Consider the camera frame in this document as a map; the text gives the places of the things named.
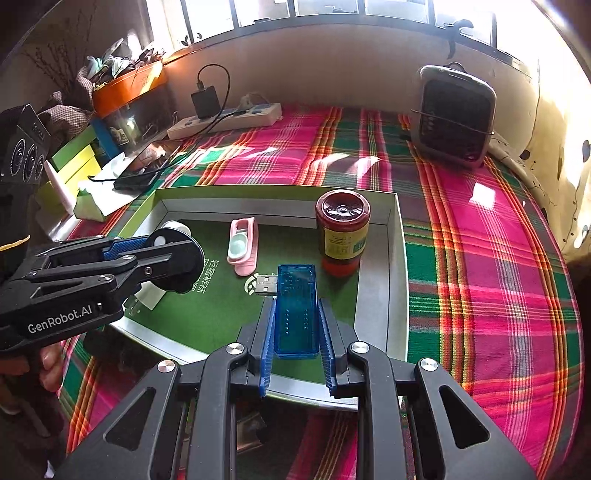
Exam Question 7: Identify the person's left hand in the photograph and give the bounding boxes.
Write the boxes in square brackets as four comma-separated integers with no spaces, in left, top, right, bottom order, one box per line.
[38,343,64,393]

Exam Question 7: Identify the brown checked cloth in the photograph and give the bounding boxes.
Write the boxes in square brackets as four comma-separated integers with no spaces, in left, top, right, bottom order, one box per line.
[37,69,98,134]

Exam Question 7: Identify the black charger adapter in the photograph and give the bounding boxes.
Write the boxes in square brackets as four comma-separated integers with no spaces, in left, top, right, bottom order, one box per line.
[191,85,219,120]

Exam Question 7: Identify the green cardboard box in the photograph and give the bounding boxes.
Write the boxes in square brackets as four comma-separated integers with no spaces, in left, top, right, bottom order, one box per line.
[108,185,409,411]

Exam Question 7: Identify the green and white box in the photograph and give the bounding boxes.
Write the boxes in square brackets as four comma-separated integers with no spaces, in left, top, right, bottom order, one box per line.
[48,124,100,171]

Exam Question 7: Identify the barred window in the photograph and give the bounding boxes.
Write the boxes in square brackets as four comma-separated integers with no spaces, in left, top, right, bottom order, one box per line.
[145,0,513,51]

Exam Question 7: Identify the black charger cable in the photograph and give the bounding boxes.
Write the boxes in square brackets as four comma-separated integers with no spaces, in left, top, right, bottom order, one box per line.
[196,64,250,134]

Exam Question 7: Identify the yellow box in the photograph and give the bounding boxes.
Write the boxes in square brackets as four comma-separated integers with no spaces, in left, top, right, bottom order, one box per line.
[36,150,100,215]

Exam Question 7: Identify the heart print curtain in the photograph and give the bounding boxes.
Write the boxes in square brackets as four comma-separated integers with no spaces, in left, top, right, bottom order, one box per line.
[489,0,591,259]

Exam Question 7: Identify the orange box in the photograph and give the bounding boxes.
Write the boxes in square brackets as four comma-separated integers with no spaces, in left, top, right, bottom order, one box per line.
[92,62,169,118]

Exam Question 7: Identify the white charger plug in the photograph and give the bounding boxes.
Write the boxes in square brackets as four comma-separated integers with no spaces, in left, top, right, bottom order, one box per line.
[124,281,164,319]

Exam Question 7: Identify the pink clip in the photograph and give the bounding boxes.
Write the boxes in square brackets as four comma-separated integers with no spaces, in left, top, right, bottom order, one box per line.
[227,217,259,278]

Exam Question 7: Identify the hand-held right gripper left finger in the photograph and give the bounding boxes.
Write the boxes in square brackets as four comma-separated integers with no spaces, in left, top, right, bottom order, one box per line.
[55,298,278,480]

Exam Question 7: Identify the grey fan heater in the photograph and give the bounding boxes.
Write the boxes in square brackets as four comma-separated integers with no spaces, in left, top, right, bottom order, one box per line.
[411,62,497,168]

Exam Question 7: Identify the dark red jar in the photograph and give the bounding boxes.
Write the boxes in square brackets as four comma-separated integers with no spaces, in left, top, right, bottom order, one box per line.
[315,189,371,278]

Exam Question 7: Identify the pale green plants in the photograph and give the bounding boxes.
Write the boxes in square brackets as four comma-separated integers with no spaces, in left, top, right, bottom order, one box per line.
[76,39,167,86]

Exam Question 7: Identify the blue translucent usb device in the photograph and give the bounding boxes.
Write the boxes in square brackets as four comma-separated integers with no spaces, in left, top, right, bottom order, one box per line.
[252,264,320,360]

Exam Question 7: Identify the blue picture box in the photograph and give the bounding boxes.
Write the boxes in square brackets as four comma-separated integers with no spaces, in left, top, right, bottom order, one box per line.
[90,117,127,160]

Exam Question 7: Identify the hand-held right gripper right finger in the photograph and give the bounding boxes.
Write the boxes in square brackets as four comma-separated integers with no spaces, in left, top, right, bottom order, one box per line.
[316,298,539,480]

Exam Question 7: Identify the black oval disc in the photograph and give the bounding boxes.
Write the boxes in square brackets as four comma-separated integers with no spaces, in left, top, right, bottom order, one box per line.
[147,226,206,294]

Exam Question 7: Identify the white power strip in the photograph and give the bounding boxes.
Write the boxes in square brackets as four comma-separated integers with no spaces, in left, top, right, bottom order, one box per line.
[166,102,283,140]

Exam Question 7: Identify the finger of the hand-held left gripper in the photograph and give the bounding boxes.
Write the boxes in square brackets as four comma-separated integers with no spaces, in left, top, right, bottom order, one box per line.
[28,233,160,271]
[9,256,155,308]

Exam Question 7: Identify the black smartphone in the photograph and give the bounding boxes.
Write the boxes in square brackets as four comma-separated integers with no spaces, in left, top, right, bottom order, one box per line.
[113,168,162,191]

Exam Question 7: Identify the dry twig bundle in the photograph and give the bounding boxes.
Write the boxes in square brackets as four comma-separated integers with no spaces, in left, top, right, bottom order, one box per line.
[23,41,88,93]

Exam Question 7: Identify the white tube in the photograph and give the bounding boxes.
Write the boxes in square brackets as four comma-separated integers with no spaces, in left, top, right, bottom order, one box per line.
[45,161,75,215]

